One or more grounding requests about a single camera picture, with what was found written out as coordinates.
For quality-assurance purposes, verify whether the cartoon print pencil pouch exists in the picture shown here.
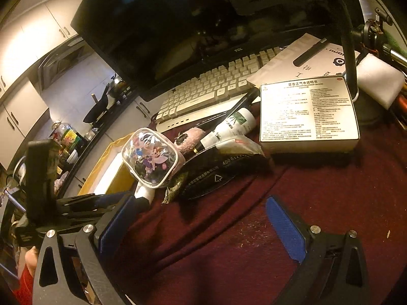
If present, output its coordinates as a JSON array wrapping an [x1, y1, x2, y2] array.
[[121, 127, 186, 189]]

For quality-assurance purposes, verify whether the black snack packet red crab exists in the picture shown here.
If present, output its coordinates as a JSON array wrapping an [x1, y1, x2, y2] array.
[[162, 136, 269, 205]]

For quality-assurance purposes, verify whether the pink fluffy hair clip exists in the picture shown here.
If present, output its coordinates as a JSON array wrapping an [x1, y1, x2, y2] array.
[[174, 127, 206, 154]]

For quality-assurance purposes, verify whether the white medicine box printed text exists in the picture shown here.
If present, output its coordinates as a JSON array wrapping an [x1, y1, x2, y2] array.
[[259, 76, 360, 154]]

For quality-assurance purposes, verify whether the white bottle green leaf label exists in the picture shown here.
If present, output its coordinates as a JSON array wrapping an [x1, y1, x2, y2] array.
[[193, 108, 256, 153]]

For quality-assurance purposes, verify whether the black long pen box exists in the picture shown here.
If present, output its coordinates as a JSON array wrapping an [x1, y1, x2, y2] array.
[[197, 87, 260, 132]]

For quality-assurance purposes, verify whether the person's left hand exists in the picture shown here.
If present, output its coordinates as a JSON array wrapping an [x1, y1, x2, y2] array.
[[25, 246, 39, 277]]

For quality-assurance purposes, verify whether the cooking oil bottle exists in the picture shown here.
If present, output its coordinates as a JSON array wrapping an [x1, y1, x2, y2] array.
[[50, 121, 84, 155]]

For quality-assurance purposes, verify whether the black frying pan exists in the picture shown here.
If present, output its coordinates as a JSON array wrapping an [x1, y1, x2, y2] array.
[[83, 85, 109, 124]]

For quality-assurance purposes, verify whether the dark red table cloth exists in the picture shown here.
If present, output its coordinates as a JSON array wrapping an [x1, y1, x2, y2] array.
[[108, 118, 406, 304]]

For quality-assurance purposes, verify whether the white foam block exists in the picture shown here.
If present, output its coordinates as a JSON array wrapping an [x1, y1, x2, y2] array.
[[357, 54, 405, 110]]

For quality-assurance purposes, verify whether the beige computer keyboard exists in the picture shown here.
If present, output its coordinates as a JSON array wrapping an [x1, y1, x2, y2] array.
[[155, 46, 283, 132]]

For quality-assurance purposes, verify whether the white notebook booklet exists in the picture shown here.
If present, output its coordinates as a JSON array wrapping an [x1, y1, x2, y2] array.
[[247, 33, 346, 87]]

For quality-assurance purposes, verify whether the black computer monitor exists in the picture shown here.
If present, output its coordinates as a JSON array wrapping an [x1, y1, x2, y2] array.
[[70, 0, 354, 103]]

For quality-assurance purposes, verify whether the black pen on notebook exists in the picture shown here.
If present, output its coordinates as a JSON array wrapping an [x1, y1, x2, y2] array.
[[293, 38, 328, 68]]

